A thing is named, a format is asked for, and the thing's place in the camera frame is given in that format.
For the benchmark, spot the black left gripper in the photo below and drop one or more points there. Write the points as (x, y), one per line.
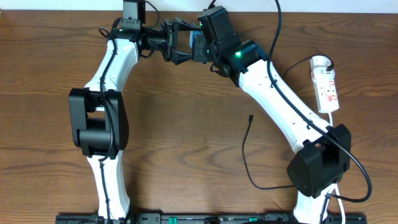
(168, 40)

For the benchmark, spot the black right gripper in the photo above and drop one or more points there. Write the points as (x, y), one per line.
(201, 49)

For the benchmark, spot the blue Galaxy smartphone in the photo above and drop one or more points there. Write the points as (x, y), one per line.
(193, 34)

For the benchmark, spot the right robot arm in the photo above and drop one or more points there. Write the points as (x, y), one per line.
(319, 163)

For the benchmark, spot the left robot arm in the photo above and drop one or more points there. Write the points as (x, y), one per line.
(100, 126)

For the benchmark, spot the white power strip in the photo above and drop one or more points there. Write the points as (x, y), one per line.
(325, 90)

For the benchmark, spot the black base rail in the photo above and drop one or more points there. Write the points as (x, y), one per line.
(156, 218)

